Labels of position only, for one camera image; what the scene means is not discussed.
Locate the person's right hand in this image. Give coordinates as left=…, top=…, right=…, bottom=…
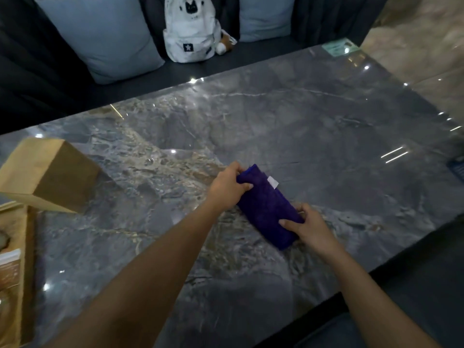
left=278, top=203, right=343, bottom=257

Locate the dark tufted sofa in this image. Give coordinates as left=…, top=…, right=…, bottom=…
left=0, top=0, right=391, bottom=136

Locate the grey cushion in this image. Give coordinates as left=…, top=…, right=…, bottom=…
left=34, top=0, right=166, bottom=86
left=238, top=0, right=296, bottom=43

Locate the person's left forearm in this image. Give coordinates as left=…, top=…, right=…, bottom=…
left=43, top=203, right=232, bottom=348

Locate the person's light grey clothing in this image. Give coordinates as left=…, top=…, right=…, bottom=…
left=291, top=310, right=363, bottom=348

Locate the green card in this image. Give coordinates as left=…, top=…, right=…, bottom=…
left=320, top=38, right=362, bottom=57

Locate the white backpack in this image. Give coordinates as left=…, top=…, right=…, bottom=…
left=162, top=0, right=222, bottom=64

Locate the grey marble table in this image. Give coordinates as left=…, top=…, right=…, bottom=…
left=0, top=43, right=464, bottom=348

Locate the purple cleaning cloth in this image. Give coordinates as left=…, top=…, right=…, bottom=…
left=235, top=163, right=305, bottom=251

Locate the brown and white packet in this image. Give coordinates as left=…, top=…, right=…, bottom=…
left=0, top=248, right=22, bottom=292

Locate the wooden tray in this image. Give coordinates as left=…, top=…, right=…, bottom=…
left=0, top=201, right=39, bottom=348

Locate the wooden tissue box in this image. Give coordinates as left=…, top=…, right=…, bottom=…
left=0, top=137, right=102, bottom=214

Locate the person's left hand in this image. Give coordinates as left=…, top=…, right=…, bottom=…
left=205, top=161, right=254, bottom=215

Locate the dark leather seat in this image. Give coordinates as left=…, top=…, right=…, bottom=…
left=253, top=213, right=464, bottom=348

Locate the brown plush toy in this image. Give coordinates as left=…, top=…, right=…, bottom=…
left=214, top=29, right=238, bottom=56

